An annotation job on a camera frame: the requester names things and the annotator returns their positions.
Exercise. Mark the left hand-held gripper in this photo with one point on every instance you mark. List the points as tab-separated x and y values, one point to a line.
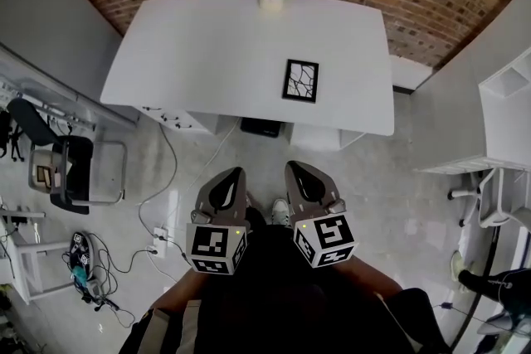
215	219

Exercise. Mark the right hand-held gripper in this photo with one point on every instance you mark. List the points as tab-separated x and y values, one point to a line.
319	219

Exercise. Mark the black picture frame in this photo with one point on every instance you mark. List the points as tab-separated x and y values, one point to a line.
287	81

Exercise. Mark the person's right forearm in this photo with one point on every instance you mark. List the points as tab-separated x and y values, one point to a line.
365	275

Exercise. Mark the person's left forearm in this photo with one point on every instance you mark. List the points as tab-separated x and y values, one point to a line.
182	289

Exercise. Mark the person's white right sneaker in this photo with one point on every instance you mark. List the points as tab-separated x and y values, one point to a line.
281	212

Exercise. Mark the white power strip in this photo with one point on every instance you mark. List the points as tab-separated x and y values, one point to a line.
160	239

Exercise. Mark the person's black clothing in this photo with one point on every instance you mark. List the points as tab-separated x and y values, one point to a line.
282	302

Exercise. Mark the black box under table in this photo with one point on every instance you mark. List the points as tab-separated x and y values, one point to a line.
260	127

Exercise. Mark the hand-held gripper on floor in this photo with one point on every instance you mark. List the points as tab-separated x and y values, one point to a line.
83	261

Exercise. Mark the white low cabinet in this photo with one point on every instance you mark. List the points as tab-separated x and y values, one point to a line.
408	72

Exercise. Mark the white office chair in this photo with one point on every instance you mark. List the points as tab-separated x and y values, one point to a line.
491	199

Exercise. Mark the grey box with cardboard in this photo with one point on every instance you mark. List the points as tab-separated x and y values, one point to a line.
43	174

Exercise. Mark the white stool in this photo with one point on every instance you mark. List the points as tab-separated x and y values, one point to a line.
29	257

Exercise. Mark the white shelf unit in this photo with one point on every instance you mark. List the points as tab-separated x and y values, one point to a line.
504	116

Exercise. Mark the white table pedestal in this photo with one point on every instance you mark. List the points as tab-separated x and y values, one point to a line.
319	139

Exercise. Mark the black chair with metal frame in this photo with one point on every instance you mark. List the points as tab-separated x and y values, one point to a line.
70	166

